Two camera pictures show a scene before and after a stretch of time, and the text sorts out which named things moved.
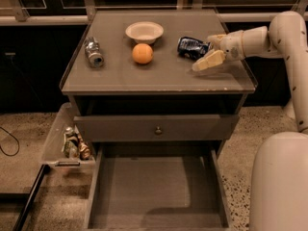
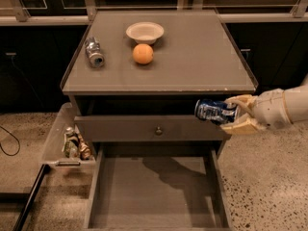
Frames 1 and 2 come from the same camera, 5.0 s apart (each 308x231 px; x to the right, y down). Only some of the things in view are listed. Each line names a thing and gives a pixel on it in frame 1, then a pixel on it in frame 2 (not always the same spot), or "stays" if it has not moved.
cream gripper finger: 212,59 to 243,127
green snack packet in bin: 70,145 stays
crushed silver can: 92,50 stays
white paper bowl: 144,32 stays
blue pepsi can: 192,48 to 218,112
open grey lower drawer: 156,187 stays
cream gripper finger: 215,40 to 246,101
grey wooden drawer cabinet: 168,88 stays
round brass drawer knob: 158,132 stays
